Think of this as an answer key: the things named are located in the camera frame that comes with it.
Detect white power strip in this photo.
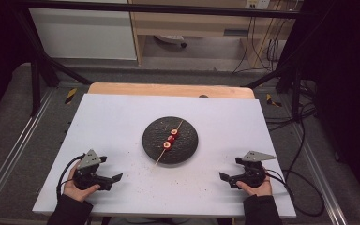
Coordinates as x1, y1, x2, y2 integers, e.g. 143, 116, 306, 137
154, 34, 188, 49

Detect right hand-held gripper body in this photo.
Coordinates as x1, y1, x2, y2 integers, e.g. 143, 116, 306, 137
234, 150, 278, 188

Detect yellow black tape strip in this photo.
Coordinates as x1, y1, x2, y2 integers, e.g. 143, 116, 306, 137
265, 93, 283, 108
64, 87, 78, 105

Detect person's left hand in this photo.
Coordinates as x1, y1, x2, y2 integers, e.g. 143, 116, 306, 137
63, 163, 101, 203

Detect white wall socket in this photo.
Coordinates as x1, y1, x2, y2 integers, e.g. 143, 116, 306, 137
245, 0, 271, 9

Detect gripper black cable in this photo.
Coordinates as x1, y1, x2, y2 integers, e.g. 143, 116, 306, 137
263, 118, 326, 218
55, 153, 86, 201

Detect round black textured plate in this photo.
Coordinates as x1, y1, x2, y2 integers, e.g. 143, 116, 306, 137
142, 116, 200, 166

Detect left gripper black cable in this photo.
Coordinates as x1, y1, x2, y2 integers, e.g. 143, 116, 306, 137
55, 153, 86, 201

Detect wooden table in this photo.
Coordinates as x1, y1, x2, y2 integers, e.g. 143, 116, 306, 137
87, 82, 257, 100

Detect white cabinet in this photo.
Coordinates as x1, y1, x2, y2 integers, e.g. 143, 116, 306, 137
28, 7, 138, 61

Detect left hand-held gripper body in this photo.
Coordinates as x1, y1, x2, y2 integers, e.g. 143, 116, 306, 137
72, 149, 113, 191

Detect black metal frame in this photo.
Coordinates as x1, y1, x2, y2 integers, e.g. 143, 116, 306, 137
8, 0, 313, 116

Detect aluminium floor rail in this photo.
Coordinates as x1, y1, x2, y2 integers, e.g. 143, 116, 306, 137
289, 123, 349, 225
0, 88, 56, 215

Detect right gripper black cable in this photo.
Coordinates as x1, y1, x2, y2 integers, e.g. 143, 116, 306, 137
263, 118, 326, 218

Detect black floor cables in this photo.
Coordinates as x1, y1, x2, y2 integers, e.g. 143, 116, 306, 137
264, 79, 319, 132

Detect hanging black cables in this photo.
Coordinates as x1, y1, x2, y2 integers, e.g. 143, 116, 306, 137
232, 8, 294, 75

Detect light wooden desk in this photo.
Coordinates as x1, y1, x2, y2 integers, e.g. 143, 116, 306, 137
127, 0, 298, 68

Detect thin bamboo skewer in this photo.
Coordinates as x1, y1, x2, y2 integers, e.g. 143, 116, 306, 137
154, 119, 185, 167

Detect person's right hand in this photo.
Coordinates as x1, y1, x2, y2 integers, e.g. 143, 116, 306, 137
235, 173, 273, 197

